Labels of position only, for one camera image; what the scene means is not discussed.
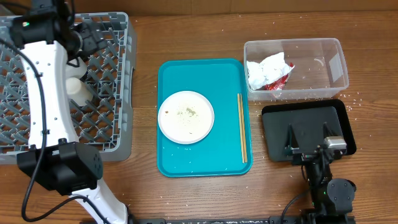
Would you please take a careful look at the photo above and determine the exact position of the large white plate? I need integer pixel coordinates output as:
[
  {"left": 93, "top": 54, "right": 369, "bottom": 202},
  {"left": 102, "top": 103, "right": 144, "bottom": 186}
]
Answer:
[{"left": 157, "top": 91, "right": 215, "bottom": 144}]

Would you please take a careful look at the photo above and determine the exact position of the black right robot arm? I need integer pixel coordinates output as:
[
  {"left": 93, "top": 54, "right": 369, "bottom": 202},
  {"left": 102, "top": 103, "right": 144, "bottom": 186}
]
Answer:
[{"left": 277, "top": 123, "right": 356, "bottom": 224}]

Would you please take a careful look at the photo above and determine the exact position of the wooden chopstick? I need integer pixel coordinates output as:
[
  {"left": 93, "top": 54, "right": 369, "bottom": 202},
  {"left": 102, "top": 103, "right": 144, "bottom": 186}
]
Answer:
[
  {"left": 237, "top": 93, "right": 246, "bottom": 163},
  {"left": 238, "top": 93, "right": 248, "bottom": 163}
]

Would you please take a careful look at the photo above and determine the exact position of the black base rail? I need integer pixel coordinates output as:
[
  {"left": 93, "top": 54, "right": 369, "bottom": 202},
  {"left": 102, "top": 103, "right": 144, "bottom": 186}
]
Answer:
[{"left": 79, "top": 216, "right": 356, "bottom": 224}]

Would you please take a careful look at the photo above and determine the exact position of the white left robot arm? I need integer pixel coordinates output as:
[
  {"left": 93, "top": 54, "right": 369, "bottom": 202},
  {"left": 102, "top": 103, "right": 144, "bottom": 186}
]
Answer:
[{"left": 7, "top": 1, "right": 135, "bottom": 223}]

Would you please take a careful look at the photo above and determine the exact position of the white paper cup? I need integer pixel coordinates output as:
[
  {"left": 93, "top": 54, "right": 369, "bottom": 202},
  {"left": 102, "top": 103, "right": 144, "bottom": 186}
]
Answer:
[{"left": 66, "top": 77, "right": 93, "bottom": 107}]

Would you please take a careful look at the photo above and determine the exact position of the red snack wrapper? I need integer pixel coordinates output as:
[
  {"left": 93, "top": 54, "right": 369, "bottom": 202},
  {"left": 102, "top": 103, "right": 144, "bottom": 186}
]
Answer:
[{"left": 264, "top": 63, "right": 295, "bottom": 91}]

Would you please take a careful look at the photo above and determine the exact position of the clear plastic bin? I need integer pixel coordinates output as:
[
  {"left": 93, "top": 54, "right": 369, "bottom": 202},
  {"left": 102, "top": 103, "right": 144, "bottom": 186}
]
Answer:
[{"left": 243, "top": 38, "right": 349, "bottom": 101}]

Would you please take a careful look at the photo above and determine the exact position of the black tray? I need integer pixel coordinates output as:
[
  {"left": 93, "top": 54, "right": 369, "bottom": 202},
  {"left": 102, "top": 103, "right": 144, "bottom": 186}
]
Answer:
[{"left": 261, "top": 99, "right": 357, "bottom": 162}]

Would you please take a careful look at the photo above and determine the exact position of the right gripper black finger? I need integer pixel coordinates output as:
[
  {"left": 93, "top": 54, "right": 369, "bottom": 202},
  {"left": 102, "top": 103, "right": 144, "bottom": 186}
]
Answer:
[
  {"left": 322, "top": 122, "right": 336, "bottom": 139},
  {"left": 285, "top": 124, "right": 299, "bottom": 150}
]

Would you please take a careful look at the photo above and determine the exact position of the white napkin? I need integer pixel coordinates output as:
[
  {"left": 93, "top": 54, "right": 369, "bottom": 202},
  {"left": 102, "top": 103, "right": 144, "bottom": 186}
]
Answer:
[{"left": 246, "top": 52, "right": 294, "bottom": 90}]

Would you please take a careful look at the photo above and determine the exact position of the teal plastic tray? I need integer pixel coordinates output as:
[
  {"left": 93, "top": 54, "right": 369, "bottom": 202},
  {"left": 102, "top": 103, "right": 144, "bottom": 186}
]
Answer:
[{"left": 157, "top": 58, "right": 252, "bottom": 177}]

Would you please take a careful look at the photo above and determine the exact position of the grey bowl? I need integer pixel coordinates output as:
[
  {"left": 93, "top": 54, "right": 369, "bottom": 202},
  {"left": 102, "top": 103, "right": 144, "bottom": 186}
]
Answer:
[{"left": 65, "top": 57, "right": 88, "bottom": 79}]

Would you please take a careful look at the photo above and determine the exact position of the grey dishwasher rack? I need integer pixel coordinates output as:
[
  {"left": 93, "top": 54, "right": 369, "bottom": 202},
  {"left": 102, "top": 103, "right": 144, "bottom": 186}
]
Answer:
[{"left": 1, "top": 12, "right": 137, "bottom": 165}]

